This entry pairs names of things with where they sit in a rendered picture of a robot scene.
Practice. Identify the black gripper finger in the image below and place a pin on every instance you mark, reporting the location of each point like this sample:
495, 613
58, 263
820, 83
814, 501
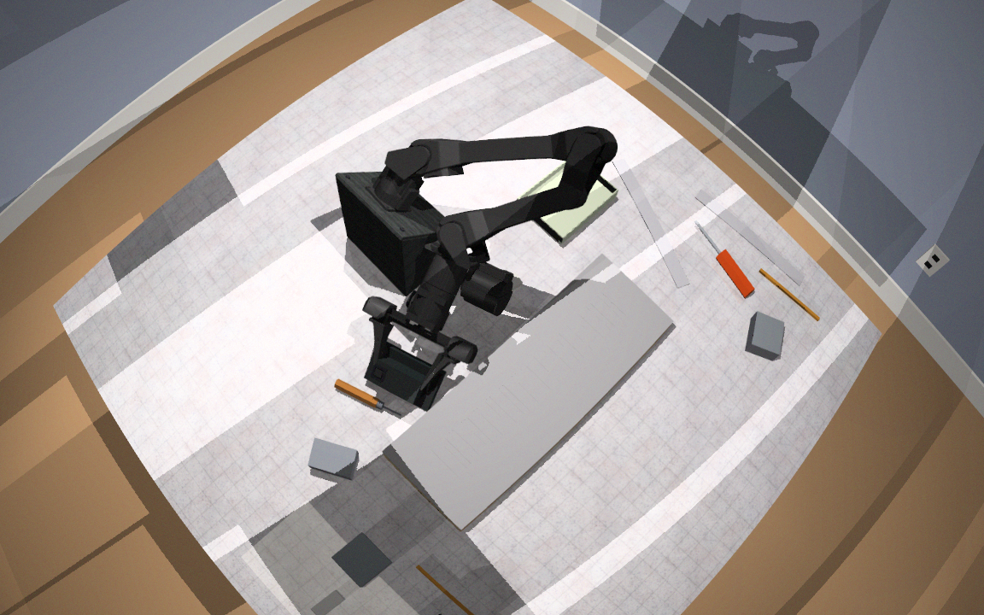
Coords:
381, 335
439, 364

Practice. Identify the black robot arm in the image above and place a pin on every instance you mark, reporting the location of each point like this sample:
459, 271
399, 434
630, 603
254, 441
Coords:
586, 151

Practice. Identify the white rectangular floor panel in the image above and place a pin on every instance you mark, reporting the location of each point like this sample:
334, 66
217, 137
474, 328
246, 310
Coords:
502, 418

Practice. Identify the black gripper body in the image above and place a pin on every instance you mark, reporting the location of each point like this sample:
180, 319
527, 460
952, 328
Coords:
429, 309

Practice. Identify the long thin orange-brown bar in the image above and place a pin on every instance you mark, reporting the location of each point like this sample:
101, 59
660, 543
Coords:
785, 291
439, 586

